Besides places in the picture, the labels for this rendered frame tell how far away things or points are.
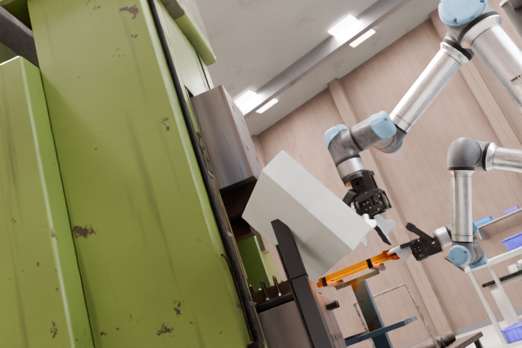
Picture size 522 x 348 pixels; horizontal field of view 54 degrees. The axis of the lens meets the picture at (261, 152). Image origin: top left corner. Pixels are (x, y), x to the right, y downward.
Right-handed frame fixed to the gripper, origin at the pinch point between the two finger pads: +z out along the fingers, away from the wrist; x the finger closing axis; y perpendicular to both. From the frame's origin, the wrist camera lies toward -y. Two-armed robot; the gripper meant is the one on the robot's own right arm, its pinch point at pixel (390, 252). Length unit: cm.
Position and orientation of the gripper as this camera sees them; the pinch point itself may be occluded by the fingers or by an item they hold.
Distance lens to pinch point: 223.9
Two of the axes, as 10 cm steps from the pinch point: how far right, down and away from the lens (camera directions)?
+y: 3.2, 8.7, -3.7
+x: 3.8, 2.4, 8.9
